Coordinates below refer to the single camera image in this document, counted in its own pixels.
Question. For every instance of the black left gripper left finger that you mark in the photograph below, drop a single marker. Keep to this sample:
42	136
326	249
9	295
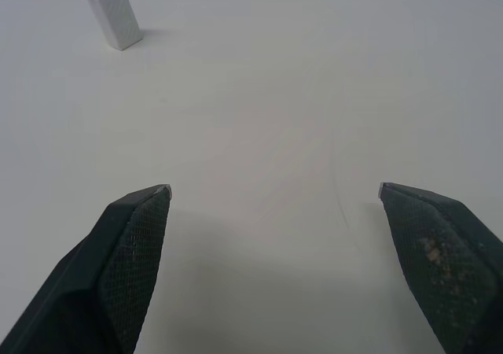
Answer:
106	275

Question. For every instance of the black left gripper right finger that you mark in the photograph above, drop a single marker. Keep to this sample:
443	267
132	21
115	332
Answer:
444	267

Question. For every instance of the white rectangular block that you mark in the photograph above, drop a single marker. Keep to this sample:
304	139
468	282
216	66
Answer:
118	17

